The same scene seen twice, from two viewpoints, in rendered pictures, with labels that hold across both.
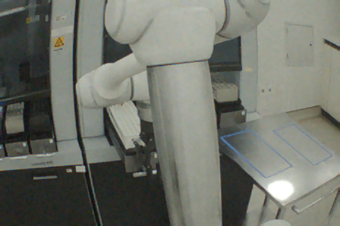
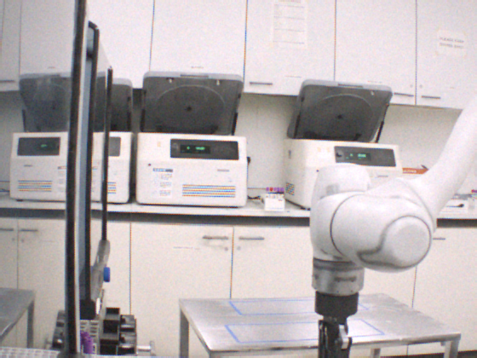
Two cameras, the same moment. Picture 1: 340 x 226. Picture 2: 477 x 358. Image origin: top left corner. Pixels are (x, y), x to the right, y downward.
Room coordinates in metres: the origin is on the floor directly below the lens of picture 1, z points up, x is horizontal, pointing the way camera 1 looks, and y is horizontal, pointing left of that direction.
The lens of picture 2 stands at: (1.15, 1.16, 1.24)
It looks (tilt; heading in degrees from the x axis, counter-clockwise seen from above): 3 degrees down; 281
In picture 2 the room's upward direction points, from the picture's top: 2 degrees clockwise
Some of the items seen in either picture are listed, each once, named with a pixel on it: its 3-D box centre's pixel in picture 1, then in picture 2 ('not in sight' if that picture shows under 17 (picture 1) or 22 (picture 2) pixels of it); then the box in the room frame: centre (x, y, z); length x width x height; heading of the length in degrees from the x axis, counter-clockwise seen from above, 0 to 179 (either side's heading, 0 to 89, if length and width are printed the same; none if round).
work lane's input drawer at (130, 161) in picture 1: (121, 122); not in sight; (1.60, 0.20, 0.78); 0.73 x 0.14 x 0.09; 20
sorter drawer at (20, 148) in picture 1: (17, 118); not in sight; (1.61, 0.79, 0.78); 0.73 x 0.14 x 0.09; 20
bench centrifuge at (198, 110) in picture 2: not in sight; (189, 137); (2.10, -2.38, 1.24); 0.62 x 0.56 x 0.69; 110
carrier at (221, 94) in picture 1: (226, 94); (100, 305); (1.73, -0.24, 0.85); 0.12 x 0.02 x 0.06; 109
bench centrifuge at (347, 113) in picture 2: not in sight; (341, 144); (1.30, -2.67, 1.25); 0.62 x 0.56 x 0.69; 109
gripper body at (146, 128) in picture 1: (152, 130); (335, 316); (1.18, 0.05, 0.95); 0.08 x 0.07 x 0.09; 110
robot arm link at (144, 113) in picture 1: (152, 108); (338, 274); (1.18, 0.05, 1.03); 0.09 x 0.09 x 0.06
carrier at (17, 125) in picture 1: (14, 125); not in sight; (1.39, 0.71, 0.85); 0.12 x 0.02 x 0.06; 110
